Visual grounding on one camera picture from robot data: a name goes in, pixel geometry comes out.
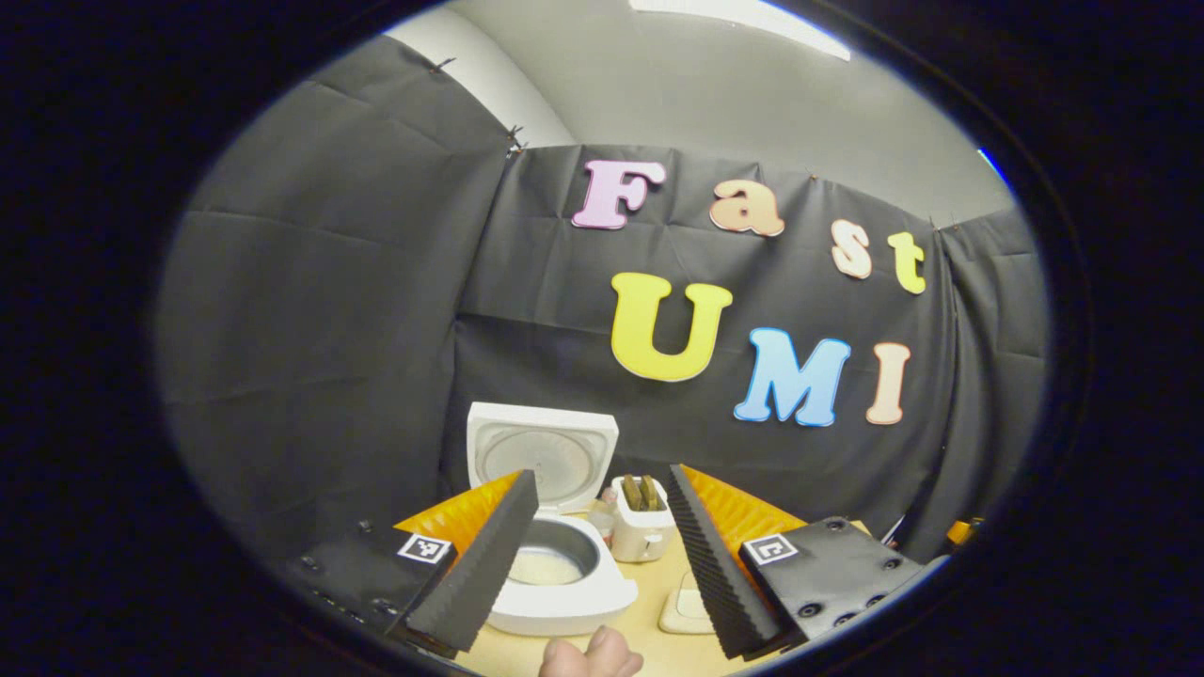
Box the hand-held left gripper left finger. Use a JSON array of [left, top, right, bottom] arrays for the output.
[[282, 468, 540, 656]]

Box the white rice cooker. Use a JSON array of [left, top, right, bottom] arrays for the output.
[[466, 401, 641, 638]]

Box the white rice heap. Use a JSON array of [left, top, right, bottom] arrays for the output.
[[513, 550, 586, 586]]

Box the small clear bottle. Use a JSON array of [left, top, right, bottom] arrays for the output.
[[585, 487, 618, 552]]

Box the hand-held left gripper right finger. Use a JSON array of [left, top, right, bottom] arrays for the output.
[[666, 463, 927, 661]]

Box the white toaster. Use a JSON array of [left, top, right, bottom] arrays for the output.
[[610, 475, 678, 563]]

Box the black backdrop cloth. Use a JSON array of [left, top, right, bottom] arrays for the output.
[[155, 36, 1050, 565]]

